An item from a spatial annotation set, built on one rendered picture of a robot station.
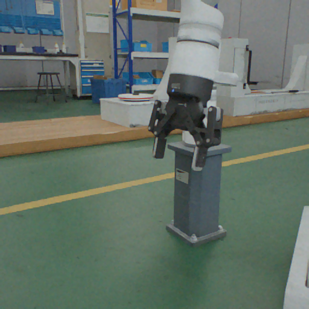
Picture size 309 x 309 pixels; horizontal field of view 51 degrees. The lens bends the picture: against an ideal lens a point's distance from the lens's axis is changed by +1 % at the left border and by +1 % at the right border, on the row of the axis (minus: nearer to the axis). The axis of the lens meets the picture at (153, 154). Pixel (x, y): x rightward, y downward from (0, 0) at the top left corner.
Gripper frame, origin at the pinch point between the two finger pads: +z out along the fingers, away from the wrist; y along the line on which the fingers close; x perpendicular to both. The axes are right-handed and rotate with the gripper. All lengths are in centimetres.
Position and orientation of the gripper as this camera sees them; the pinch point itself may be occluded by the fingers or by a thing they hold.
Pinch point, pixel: (176, 160)
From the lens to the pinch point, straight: 55.6
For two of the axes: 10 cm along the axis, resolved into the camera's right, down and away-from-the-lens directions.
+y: 6.6, 2.0, -7.2
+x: 7.3, 0.4, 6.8
